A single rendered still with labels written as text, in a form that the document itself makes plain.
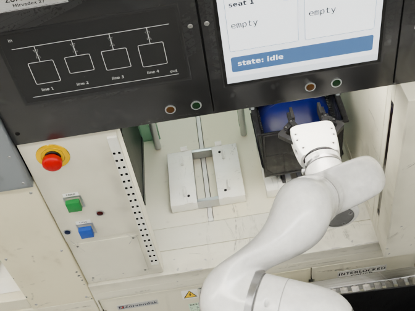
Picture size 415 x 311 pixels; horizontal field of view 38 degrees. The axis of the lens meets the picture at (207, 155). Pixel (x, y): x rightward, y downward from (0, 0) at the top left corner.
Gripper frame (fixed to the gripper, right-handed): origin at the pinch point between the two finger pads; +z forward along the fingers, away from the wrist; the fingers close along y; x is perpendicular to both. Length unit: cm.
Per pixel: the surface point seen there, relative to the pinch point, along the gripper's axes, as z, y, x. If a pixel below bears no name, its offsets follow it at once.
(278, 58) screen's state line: -17.4, -8.3, 31.3
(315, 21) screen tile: -17.5, -1.7, 38.0
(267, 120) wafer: 14.1, -7.6, -13.6
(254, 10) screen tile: -17.4, -12.0, 42.3
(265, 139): 3.2, -9.8, -9.8
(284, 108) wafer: 13.9, -2.8, -10.4
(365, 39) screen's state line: -17.5, 7.5, 32.4
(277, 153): 3.6, -6.8, -16.0
